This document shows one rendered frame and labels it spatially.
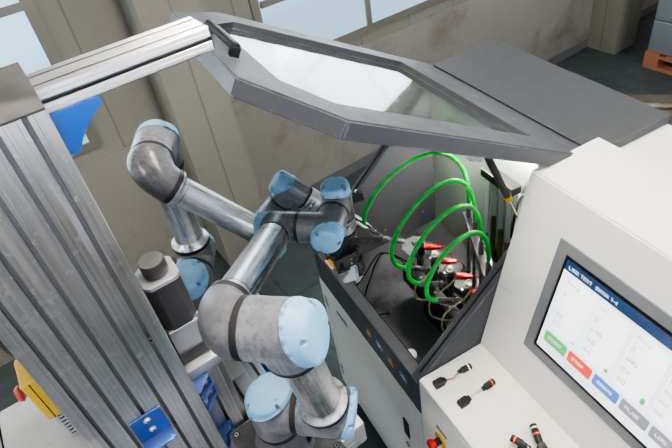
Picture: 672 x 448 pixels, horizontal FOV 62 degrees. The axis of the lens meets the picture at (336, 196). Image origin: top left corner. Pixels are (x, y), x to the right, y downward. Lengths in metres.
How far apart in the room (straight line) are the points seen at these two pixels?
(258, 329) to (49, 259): 0.39
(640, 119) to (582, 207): 0.47
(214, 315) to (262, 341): 0.10
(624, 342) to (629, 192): 0.32
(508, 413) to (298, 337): 0.83
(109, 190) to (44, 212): 2.22
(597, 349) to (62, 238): 1.14
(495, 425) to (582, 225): 0.58
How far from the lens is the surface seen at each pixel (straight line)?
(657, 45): 5.26
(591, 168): 1.43
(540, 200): 1.40
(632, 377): 1.39
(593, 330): 1.41
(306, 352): 0.95
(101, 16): 2.96
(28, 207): 1.03
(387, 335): 1.80
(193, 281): 1.67
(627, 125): 1.69
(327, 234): 1.26
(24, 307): 1.14
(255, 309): 0.97
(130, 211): 3.37
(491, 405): 1.63
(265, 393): 1.37
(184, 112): 2.90
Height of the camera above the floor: 2.38
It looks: 38 degrees down
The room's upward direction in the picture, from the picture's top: 10 degrees counter-clockwise
